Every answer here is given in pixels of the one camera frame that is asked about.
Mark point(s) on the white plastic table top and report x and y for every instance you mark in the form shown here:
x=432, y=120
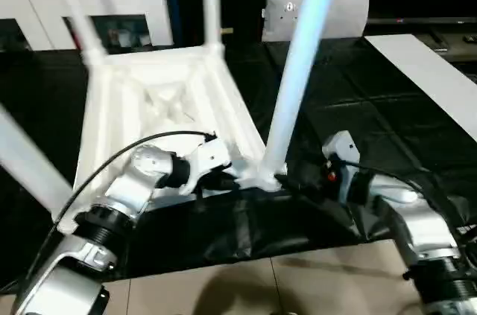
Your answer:
x=149, y=99

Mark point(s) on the white plastic table leg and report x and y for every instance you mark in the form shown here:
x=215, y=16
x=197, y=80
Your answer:
x=30, y=158
x=78, y=13
x=212, y=2
x=302, y=69

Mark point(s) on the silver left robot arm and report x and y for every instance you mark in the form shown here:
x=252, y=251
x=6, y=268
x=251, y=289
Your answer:
x=112, y=211

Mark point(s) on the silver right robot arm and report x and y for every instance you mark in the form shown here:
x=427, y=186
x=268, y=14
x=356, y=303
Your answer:
x=417, y=218

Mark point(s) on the black work mat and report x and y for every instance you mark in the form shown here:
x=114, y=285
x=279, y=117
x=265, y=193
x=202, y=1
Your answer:
x=365, y=106

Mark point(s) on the white flat sheet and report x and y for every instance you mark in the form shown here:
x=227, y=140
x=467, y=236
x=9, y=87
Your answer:
x=428, y=77

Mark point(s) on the small tan label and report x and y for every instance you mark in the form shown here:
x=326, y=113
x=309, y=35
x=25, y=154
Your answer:
x=226, y=30

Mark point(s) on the grey cushion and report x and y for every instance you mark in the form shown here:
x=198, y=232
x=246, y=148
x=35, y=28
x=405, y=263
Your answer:
x=343, y=10

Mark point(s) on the white cabinet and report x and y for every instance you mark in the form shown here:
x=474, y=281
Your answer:
x=45, y=2

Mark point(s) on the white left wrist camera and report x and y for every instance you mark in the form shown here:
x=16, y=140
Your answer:
x=207, y=162

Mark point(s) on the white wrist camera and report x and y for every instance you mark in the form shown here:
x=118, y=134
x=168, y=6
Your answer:
x=341, y=147
x=207, y=162

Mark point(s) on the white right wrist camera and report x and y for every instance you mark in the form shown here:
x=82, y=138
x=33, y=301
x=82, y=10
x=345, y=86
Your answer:
x=341, y=147

